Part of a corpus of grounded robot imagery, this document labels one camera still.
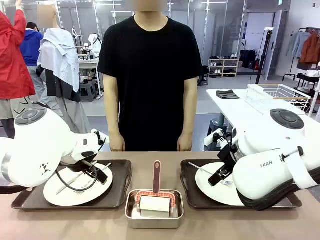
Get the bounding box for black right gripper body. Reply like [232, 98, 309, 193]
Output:
[217, 143, 240, 173]

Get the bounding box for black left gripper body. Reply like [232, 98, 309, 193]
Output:
[74, 161, 101, 177]

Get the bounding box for silver table knife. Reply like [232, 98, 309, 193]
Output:
[56, 163, 112, 195]
[187, 161, 213, 176]

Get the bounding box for white round plate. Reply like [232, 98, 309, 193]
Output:
[195, 162, 247, 207]
[43, 163, 114, 207]

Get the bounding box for brown serving tray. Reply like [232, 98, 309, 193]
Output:
[11, 159, 133, 210]
[180, 159, 303, 210]

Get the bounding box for pink-handled lint roller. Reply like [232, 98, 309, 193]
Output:
[135, 160, 177, 218]

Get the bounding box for person's right forearm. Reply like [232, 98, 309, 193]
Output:
[104, 98, 121, 138]

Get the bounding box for person's left forearm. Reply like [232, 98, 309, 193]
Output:
[181, 98, 198, 137]

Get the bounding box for person's right hand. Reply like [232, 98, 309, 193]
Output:
[109, 134, 126, 153]

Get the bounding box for person's left hand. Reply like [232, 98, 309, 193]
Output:
[176, 133, 193, 153]

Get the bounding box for grey plastic stool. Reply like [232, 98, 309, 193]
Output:
[208, 118, 227, 137]

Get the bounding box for white side table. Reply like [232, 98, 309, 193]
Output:
[206, 87, 320, 141]

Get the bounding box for dark folded cloth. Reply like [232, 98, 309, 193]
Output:
[216, 90, 240, 100]

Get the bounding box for rectangular steel container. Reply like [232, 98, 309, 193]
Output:
[124, 189, 185, 230]

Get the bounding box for grey stacked stools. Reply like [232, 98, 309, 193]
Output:
[79, 79, 100, 102]

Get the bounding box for small black step stool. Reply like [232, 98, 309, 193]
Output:
[198, 66, 210, 87]

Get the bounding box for white shoe rack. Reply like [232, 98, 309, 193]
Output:
[208, 57, 240, 78]

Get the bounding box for black bags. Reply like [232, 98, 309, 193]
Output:
[239, 49, 258, 70]

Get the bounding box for black clothes rack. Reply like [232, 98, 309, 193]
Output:
[282, 27, 320, 83]

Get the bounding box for white workbench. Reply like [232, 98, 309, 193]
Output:
[77, 58, 105, 98]

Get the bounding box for person in black t-shirt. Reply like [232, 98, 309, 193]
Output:
[97, 0, 204, 153]

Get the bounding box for black tripod stand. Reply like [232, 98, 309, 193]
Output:
[255, 27, 275, 85]

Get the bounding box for grey hanging shirt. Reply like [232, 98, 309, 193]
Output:
[286, 31, 311, 59]

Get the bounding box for person in blue top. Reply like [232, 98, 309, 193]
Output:
[19, 21, 51, 106]

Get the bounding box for orange hanging jacket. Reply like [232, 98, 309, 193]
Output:
[299, 32, 320, 65]

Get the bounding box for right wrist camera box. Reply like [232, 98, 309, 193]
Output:
[203, 127, 237, 151]

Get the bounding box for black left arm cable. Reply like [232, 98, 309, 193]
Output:
[55, 159, 99, 192]

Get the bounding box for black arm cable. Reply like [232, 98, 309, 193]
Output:
[55, 159, 99, 192]
[236, 172, 320, 211]

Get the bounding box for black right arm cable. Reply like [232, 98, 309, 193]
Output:
[236, 172, 320, 211]

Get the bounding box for white wire dish rack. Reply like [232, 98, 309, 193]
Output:
[244, 83, 312, 116]

